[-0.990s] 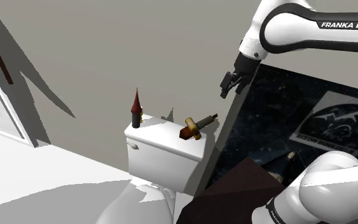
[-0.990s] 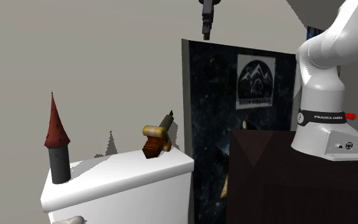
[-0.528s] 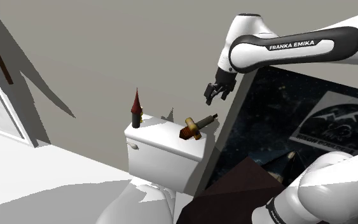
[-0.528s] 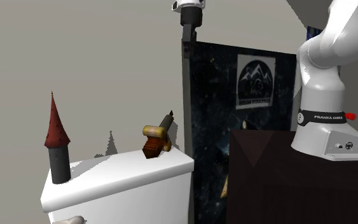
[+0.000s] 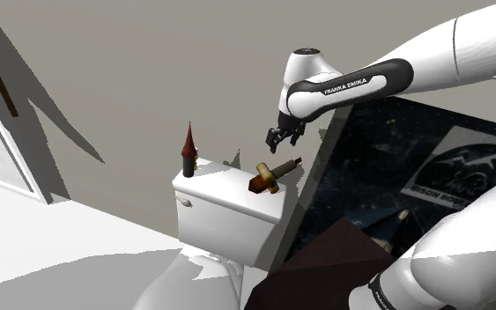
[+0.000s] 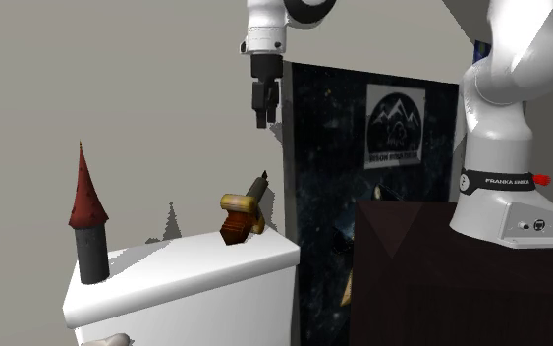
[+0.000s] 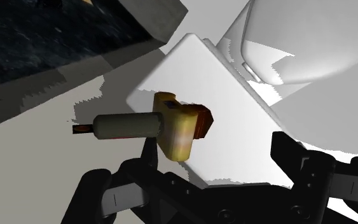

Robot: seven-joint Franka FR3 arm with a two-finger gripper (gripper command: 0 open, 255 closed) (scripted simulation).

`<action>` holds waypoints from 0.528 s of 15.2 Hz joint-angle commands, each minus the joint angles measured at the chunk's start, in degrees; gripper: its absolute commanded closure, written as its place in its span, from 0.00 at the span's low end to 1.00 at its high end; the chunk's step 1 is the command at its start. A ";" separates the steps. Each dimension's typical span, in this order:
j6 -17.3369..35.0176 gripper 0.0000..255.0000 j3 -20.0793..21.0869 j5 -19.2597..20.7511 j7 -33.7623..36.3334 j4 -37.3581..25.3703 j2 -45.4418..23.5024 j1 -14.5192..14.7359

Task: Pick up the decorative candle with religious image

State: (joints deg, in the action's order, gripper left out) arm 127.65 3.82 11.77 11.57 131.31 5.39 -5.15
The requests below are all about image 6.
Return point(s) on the dark starry panel with emblem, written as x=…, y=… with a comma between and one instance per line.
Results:
x=324, y=158

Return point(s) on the brown and yellow toy cannon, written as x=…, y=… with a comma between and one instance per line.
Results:
x=238, y=215

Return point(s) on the dark brown robot stand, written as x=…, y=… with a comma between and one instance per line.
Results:
x=448, y=287

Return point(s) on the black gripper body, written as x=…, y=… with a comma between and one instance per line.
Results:
x=266, y=67

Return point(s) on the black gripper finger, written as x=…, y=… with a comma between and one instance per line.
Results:
x=272, y=100
x=260, y=103

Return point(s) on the white toilet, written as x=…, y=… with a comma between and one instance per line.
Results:
x=185, y=292

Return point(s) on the red-roofed grey toy tower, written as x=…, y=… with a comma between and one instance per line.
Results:
x=89, y=211

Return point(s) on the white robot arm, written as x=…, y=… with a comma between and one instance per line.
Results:
x=496, y=144

